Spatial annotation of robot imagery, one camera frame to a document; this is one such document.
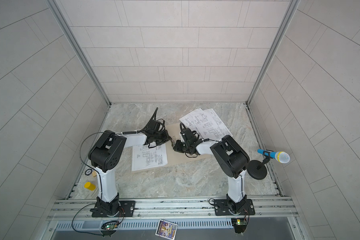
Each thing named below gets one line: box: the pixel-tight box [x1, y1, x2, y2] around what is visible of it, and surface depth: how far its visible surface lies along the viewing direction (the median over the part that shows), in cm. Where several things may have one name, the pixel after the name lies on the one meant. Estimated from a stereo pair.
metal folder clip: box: [171, 136, 177, 148], surface depth 98 cm
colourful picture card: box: [155, 219, 178, 240], surface depth 66 cm
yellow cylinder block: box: [84, 182, 96, 191], surface depth 75 cm
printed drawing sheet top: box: [131, 143, 168, 172], surface depth 88 cm
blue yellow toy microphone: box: [257, 149, 291, 164], surface depth 64 cm
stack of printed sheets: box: [179, 108, 233, 140], surface depth 107 cm
